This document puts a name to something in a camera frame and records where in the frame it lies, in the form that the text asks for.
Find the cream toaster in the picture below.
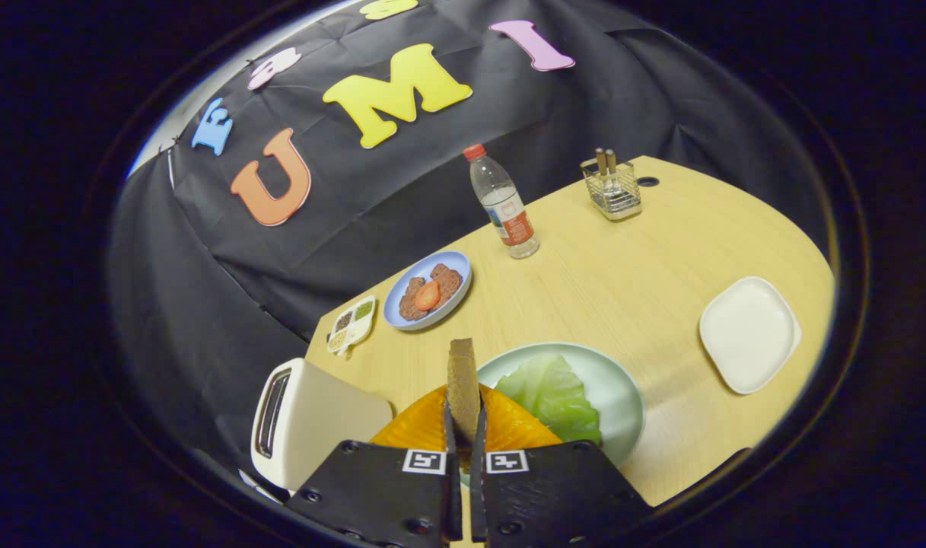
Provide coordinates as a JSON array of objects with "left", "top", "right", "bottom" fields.
[{"left": 250, "top": 358, "right": 393, "bottom": 492}]

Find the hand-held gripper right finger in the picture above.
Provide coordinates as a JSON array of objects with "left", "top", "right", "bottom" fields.
[{"left": 470, "top": 384, "right": 654, "bottom": 548}]

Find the white seasoning tray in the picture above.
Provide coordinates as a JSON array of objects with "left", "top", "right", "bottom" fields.
[{"left": 326, "top": 295, "right": 377, "bottom": 356}]

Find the wire cutlery basket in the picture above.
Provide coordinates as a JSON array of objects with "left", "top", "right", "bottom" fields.
[{"left": 581, "top": 158, "right": 643, "bottom": 221}]

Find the brown meat patty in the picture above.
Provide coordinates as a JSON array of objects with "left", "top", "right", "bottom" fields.
[
  {"left": 430, "top": 263, "right": 463, "bottom": 305},
  {"left": 399, "top": 277, "right": 431, "bottom": 321}
]

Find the white square plate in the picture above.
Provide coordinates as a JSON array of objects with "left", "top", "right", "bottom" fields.
[{"left": 698, "top": 276, "right": 803, "bottom": 395}]

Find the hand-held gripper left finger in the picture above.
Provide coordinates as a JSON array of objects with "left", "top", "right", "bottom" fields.
[{"left": 284, "top": 384, "right": 465, "bottom": 548}]

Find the plastic water bottle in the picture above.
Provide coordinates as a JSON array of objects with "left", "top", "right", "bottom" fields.
[{"left": 463, "top": 144, "right": 541, "bottom": 260}]

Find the green lettuce leaf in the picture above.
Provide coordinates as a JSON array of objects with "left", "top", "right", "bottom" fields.
[{"left": 495, "top": 353, "right": 603, "bottom": 446}]

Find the brown bread slice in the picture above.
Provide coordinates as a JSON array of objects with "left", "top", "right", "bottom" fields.
[{"left": 446, "top": 338, "right": 482, "bottom": 469}]

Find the pale green round plate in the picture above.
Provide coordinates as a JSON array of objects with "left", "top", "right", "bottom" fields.
[{"left": 463, "top": 342, "right": 646, "bottom": 488}]

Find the blue plate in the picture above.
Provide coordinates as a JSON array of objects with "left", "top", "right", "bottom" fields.
[{"left": 383, "top": 250, "right": 473, "bottom": 332}]

